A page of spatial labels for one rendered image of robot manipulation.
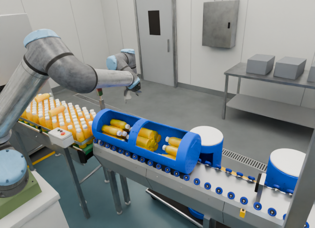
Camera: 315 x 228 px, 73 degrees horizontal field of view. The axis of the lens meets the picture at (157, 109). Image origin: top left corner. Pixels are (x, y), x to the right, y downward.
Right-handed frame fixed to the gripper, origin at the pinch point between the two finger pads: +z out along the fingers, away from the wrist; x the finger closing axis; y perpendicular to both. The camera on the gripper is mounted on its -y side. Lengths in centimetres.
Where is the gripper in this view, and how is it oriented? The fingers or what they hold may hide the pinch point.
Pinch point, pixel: (131, 99)
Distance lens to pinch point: 158.3
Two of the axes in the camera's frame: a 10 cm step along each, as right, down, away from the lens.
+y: 8.4, 2.1, -5.0
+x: 5.4, -4.2, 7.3
